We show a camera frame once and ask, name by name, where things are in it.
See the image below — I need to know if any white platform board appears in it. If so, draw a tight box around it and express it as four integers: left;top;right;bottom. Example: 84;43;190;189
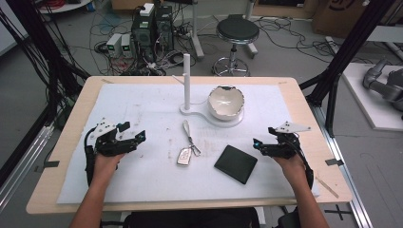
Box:
341;62;403;133

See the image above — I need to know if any tangle of floor cables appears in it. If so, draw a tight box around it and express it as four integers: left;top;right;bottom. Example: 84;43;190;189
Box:
88;6;203;77

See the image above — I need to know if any thin wooden strip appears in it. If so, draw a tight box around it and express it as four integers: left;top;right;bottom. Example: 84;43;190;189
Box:
315;176;340;200

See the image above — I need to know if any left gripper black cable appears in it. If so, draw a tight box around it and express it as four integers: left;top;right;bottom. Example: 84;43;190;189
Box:
83;125;97;188

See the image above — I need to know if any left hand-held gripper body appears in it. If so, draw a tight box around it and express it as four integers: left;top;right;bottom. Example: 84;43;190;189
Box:
88;117;141;158

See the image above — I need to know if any black tape cross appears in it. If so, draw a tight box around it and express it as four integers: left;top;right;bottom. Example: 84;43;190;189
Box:
324;203;353;221

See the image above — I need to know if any white eggshell-shaped bowl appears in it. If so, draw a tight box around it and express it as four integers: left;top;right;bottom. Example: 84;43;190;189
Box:
207;85;246;122

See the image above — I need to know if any person's left hand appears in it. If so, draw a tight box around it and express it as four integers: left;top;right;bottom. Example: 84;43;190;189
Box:
91;152;126;179

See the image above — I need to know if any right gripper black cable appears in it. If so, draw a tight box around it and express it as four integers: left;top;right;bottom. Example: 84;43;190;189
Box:
295;147;315;191

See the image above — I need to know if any white power supply box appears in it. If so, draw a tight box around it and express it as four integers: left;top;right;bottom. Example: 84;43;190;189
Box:
120;33;134;59
106;32;124;58

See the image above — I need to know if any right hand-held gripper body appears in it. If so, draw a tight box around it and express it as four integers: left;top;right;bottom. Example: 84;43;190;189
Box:
261;121;312;160

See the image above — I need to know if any aluminium rail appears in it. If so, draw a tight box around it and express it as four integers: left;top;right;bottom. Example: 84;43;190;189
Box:
309;104;375;228
0;123;55;213

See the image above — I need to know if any black frame post with cables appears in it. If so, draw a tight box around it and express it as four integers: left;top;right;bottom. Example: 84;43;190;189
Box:
0;0;91;127

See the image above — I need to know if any black computer tower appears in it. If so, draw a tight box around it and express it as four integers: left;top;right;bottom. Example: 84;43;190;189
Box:
130;4;176;63

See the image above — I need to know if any white table leg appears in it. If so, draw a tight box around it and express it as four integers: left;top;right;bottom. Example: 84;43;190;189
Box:
189;0;205;61

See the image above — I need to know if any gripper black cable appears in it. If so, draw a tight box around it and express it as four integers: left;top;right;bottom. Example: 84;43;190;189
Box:
295;147;315;191
83;125;97;188

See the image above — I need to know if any black wallet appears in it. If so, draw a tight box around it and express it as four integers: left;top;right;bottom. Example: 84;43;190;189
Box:
214;144;259;185

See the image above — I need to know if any person's right hand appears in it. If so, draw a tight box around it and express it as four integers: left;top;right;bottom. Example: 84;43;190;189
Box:
273;153;308;185

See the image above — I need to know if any silver car key with strap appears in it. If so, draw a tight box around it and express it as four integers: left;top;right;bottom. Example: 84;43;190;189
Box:
176;119;202;167

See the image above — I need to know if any white stand with pole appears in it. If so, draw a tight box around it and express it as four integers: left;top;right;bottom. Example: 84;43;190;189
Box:
172;52;245;128

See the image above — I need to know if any cardboard box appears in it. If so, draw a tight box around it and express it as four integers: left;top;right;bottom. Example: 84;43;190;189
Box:
311;0;403;40

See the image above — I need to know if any black round stool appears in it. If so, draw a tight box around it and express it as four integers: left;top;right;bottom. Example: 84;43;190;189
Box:
212;13;261;77

